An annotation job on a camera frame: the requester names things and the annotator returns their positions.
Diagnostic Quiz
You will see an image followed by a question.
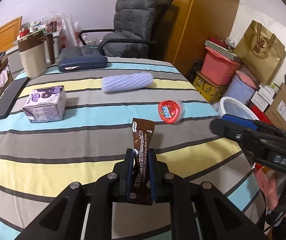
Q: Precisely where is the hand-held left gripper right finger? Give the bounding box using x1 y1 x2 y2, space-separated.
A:
149 149 268 240

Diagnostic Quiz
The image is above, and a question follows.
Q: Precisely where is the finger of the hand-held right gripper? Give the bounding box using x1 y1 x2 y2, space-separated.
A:
212 119 286 153
222 114 286 141

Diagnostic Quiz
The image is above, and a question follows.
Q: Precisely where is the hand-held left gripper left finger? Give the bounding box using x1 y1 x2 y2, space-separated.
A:
15 149 135 240

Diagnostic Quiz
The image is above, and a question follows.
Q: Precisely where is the white round trash bin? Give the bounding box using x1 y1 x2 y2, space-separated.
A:
219 96 261 126

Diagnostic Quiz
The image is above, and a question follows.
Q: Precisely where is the brown coffee sachet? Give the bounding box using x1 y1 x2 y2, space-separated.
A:
127 117 156 205

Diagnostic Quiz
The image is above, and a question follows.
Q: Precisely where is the person's right hand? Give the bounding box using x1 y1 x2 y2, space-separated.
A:
265 174 286 217

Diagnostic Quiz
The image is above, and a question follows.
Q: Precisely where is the translucent bin liner bag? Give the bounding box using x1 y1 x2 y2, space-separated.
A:
224 100 250 118

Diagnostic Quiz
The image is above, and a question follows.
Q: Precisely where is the red gift box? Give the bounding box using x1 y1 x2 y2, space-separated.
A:
250 106 273 126

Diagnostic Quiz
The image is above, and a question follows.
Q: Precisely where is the light blue cylindrical container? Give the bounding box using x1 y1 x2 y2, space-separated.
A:
223 76 256 105

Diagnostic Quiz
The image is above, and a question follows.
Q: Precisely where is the pink lid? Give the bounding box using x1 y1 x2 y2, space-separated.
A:
235 69 260 90

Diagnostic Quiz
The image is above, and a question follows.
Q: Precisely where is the yellow floral box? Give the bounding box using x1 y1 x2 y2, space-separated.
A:
192 71 230 104

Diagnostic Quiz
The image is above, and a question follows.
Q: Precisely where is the brown cardboard box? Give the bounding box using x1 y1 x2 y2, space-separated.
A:
264 82 286 132

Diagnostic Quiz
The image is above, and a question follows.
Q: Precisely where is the pink plastic tub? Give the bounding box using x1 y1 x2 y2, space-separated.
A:
201 50 241 85

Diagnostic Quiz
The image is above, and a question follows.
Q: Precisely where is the red lid jelly cup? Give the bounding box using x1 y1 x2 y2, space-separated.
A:
158 97 185 125

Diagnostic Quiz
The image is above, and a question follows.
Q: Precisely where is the striped box lid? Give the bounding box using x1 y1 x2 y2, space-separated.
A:
204 39 242 62

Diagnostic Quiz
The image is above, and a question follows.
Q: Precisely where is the gold paper bag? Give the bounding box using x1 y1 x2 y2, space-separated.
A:
234 20 286 85

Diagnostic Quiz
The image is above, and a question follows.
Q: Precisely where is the striped tablecloth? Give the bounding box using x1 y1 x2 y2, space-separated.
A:
0 56 267 240

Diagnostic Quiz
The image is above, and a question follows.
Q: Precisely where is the purple foam net sleeve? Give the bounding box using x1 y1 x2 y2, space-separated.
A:
101 72 155 94

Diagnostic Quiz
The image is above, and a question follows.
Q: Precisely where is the wooden wardrobe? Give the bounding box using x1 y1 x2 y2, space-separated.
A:
131 0 242 85

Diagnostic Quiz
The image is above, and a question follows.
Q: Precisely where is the purple milk carton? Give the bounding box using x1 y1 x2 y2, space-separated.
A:
22 85 67 123

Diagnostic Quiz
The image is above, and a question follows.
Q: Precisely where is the navy glasses case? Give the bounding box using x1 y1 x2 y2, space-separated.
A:
58 56 108 72

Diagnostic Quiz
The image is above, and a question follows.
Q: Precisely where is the black office chair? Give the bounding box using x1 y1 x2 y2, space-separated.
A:
79 0 176 61

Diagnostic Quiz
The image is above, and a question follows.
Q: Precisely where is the grey cushioned office chair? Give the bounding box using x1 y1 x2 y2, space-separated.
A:
59 0 161 61

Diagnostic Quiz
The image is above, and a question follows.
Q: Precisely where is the black phone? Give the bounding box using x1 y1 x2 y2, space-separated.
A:
0 77 30 122

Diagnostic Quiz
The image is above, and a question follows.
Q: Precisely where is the white plastic bag red print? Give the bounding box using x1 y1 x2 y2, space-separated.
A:
58 14 81 51

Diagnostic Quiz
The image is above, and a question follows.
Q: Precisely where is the wooden headboard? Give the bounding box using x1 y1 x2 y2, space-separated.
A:
0 16 23 61

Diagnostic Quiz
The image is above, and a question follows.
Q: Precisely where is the beige kettle brown handle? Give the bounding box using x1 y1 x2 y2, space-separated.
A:
17 29 56 79

